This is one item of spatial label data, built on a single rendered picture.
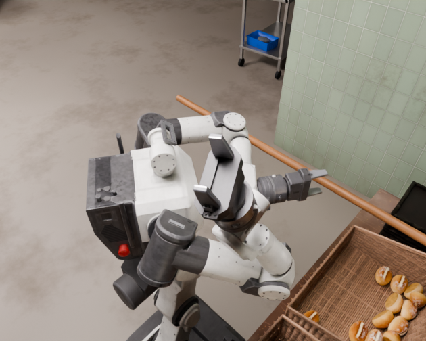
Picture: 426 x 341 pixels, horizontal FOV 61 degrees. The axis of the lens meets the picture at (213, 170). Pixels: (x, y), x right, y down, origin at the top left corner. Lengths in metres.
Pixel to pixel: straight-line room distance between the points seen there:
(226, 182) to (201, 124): 0.66
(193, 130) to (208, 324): 1.19
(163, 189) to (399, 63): 1.83
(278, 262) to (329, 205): 2.06
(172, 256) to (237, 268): 0.16
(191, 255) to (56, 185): 2.38
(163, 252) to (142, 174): 0.26
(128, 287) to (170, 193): 0.41
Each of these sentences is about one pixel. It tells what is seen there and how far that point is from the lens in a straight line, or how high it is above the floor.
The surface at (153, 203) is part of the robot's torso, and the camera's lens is 0.93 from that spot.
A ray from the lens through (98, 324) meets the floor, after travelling 2.37.
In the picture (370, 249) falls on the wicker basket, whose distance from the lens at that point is 1.90.
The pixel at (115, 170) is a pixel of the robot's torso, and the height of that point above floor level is 1.40.
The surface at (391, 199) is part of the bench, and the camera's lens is 2.24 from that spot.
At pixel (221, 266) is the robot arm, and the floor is 1.34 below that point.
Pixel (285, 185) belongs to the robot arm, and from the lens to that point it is 1.10.
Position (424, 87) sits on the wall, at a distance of 2.47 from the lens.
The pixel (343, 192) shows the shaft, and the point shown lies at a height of 1.20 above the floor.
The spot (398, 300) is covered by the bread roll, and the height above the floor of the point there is 0.65.
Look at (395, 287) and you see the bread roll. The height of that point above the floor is 0.63.
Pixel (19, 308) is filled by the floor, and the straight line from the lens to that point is 2.59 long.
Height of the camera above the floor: 2.10
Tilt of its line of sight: 44 degrees down
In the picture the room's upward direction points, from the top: straight up
